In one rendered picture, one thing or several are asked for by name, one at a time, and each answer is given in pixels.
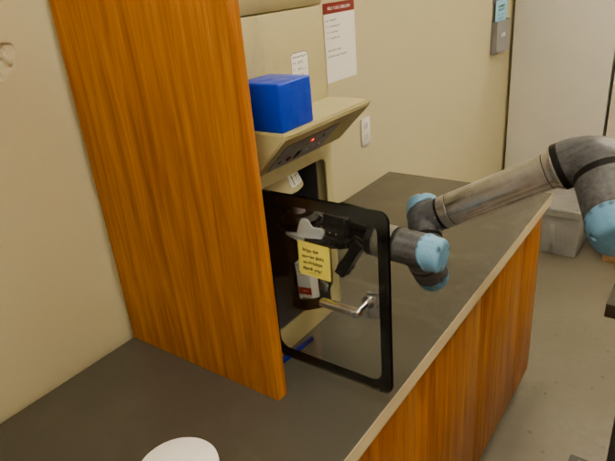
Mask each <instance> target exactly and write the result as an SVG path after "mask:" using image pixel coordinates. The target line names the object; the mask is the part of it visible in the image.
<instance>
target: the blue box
mask: <svg viewBox="0 0 615 461"><path fill-rule="evenodd" d="M248 82H249V90H250V97H251V105H252V112H253V119H254V130H255V131H261V132H269V133H279V134H283V133H286V132H288V131H291V130H293V129H295V128H298V127H299V126H301V125H304V124H306V123H310V122H312V121H313V112H312V101H311V89H310V78H309V75H298V74H267V75H264V76H261V77H257V78H254V79H250V80H248Z"/></svg>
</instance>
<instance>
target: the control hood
mask: <svg viewBox="0 0 615 461"><path fill-rule="evenodd" d="M370 102H371V100H369V99H362V98H345V97H326V98H324V99H321V100H318V101H316V102H312V112H313V121H312V122H310V123H306V124H304V125H301V126H299V127H298V128H295V129H293V130H291V131H288V132H286V133H283V134H279V133H269V132H261V131H254V134H255V142H256V149H257V156H258V164H259V171H260V177H261V176H263V175H265V174H267V173H266V172H267V171H268V170H269V169H270V167H271V166H272V165H273V163H274V162H275V161H276V159H277V158H278V157H279V156H280V155H281V154H282V153H283V152H284V150H285V149H286V148H287V147H288V146H290V145H292V144H294V143H296V142H299V141H301V140H303V139H305V138H307V137H310V136H311V135H313V134H316V133H319V132H321V131H323V130H325V129H328V128H330V127H331V126H333V125H335V124H338V123H340V124H339V125H338V126H337V128H336V129H335V130H334V131H333V132H332V133H331V135H330V136H329V137H328V138H327V139H326V141H325V142H324V143H323V144H322V145H321V146H320V147H322V146H324V145H327V144H329V143H331V142H333V141H335V140H337V139H339V138H340V137H341V136H342V135H343V134H344V133H345V132H346V131H347V129H348V128H349V127H350V126H351V125H352V124H353V123H354V121H355V120H356V119H357V118H358V117H359V116H360V115H361V113H362V112H363V111H364V110H365V109H366V108H367V107H368V105H369V104H370ZM320 147H319V148H320ZM317 149H318V148H317ZM317 149H315V150H317Z"/></svg>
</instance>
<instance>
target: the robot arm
mask: <svg viewBox="0 0 615 461"><path fill-rule="evenodd" d="M555 188H562V189H565V190H568V189H571V188H575V191H576V195H577V201H578V205H579V208H580V212H581V215H582V219H583V222H584V223H583V227H584V232H585V233H586V235H587V237H588V240H589V243H590V245H591V246H592V247H593V248H594V249H595V250H596V251H597V252H599V253H602V254H604V255H607V256H611V257H615V139H614V138H610V137H607V136H601V135H583V136H577V137H571V138H568V139H565V140H562V141H559V142H557V143H554V144H552V145H549V146H548V147H547V148H546V150H545V152H544V153H543V154H541V155H538V156H536V157H533V158H531V159H528V160H526V161H523V162H522V163H520V164H517V165H515V166H511V167H508V168H506V169H504V170H502V171H500V172H497V173H495V174H492V175H490V176H488V177H485V178H482V179H480V180H477V181H475V182H473V183H470V184H468V185H466V186H464V187H461V188H458V189H455V190H453V191H450V192H448V193H446V194H444V195H442V196H439V197H436V196H435V195H433V194H430V193H423V194H416V195H413V196H412V197H411V198H410V199H409V200H408V201H407V213H406V218H407V222H408V229H406V228H402V227H399V226H395V225H392V224H390V253H391V261H393V262H396V263H401V264H404V265H407V267H408V268H409V270H410V272H411V273H412V275H413V276H414V278H415V281H416V282H417V283H418V284H419V285H420V286H421V287H422V288H423V289H425V290H427V291H430V292H435V291H438V290H440V289H442V288H443V287H444V286H445V285H446V284H447V283H448V279H449V272H448V267H447V262H448V257H449V243H448V241H447V240H446V239H444V238H443V237H442V230H445V229H448V228H451V227H453V226H456V225H459V224H460V223H463V222H466V221H468V220H473V219H476V218H478V217H480V216H483V215H485V214H488V213H491V212H493V211H495V210H498V209H502V208H505V207H508V206H510V205H512V204H515V203H518V202H520V201H523V200H526V199H528V198H532V197H535V196H537V195H540V194H543V193H545V192H547V191H550V190H552V189H555Z"/></svg>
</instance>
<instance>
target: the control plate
mask: <svg viewBox="0 0 615 461"><path fill-rule="evenodd" d="M339 124H340V123H338V124H335V125H333V126H331V127H330V128H328V129H325V130H323V131H321V132H319V133H316V134H313V135H311V136H310V137H307V138H305V139H303V140H301V141H299V142H296V143H294V144H292V145H290V146H288V147H287V148H286V149H285V150H284V152H283V153H282V154H281V155H280V156H279V157H278V158H277V159H276V161H275V162H274V163H273V165H272V166H271V167H270V169H269V170H268V171H267V172H266V173H268V172H270V171H272V170H274V169H276V168H278V167H280V166H282V165H284V164H286V163H288V162H290V161H292V160H294V159H296V158H298V157H301V156H303V155H305V154H307V153H309V152H311V151H313V150H315V149H317V148H319V147H320V145H322V144H323V143H324V142H325V141H326V139H327V138H328V137H329V136H330V135H331V133H332V132H333V131H334V130H335V129H336V128H337V126H338V125H339ZM324 133H326V134H325V135H323V134H324ZM322 135H323V136H322ZM313 138H315V139H314V140H313V141H311V140H312V139H313ZM318 143H320V145H318ZM312 145H314V148H313V149H312V148H310V147H311V146H312ZM306 148H307V151H304V150H305V149H306ZM302 149H303V150H302ZM300 150H302V151H301V153H300V154H299V155H298V156H297V157H295V158H293V157H294V156H295V154H296V153H297V152H298V151H300ZM290 156H291V159H290V160H288V161H286V159H287V158H288V157H290ZM280 161H281V163H280V164H277V163H278V162H280Z"/></svg>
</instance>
